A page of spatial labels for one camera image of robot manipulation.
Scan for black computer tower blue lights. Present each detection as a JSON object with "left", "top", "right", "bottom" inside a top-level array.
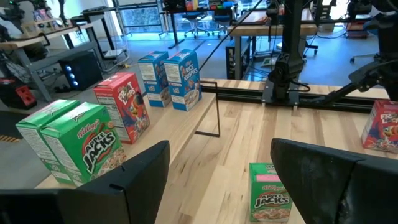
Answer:
[{"left": 58, "top": 51, "right": 103, "bottom": 91}]

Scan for black standing desk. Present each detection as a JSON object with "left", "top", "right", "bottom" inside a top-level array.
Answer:
[{"left": 70, "top": 4, "right": 128, "bottom": 63}]

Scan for red Froot Loops cereal box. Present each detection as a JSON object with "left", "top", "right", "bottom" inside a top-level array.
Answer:
[
  {"left": 93, "top": 72, "right": 151, "bottom": 145},
  {"left": 360, "top": 99, "right": 398, "bottom": 154}
]

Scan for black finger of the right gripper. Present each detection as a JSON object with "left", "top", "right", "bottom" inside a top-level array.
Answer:
[{"left": 348, "top": 58, "right": 391, "bottom": 94}]

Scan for black desk with clutter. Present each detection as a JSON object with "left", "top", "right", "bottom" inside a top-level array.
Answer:
[{"left": 161, "top": 0, "right": 237, "bottom": 50}]

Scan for wooden top grey workbench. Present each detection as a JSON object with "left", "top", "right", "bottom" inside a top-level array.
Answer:
[{"left": 0, "top": 21, "right": 100, "bottom": 103}]

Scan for hazard striped floor mat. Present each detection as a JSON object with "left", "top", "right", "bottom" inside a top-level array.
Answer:
[{"left": 0, "top": 110, "right": 21, "bottom": 144}]

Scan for blue Rice Krispies cereal box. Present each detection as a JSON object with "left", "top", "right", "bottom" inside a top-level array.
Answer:
[
  {"left": 137, "top": 51, "right": 172, "bottom": 108},
  {"left": 164, "top": 49, "right": 203, "bottom": 112}
]

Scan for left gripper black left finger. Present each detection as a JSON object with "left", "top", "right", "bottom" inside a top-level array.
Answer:
[{"left": 0, "top": 140, "right": 171, "bottom": 224}]

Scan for black office chair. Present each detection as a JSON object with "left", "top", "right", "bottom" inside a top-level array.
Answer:
[
  {"left": 182, "top": 12, "right": 211, "bottom": 40},
  {"left": 211, "top": 11, "right": 234, "bottom": 38}
]

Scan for black computer case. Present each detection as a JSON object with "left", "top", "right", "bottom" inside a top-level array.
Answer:
[{"left": 225, "top": 46, "right": 251, "bottom": 80}]

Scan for thin black cable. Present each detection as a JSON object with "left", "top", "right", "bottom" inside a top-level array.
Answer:
[{"left": 198, "top": 0, "right": 264, "bottom": 72}]

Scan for red and black toolbox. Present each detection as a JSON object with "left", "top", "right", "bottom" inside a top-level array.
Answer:
[{"left": 0, "top": 77, "right": 37, "bottom": 110}]

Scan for green Apple Jacks cereal box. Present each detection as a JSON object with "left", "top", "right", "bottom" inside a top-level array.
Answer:
[
  {"left": 248, "top": 162, "right": 293, "bottom": 223},
  {"left": 40, "top": 101, "right": 127, "bottom": 187},
  {"left": 15, "top": 98, "right": 81, "bottom": 184}
]

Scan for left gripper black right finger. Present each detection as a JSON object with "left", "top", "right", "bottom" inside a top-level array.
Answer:
[{"left": 270, "top": 138, "right": 398, "bottom": 224}]

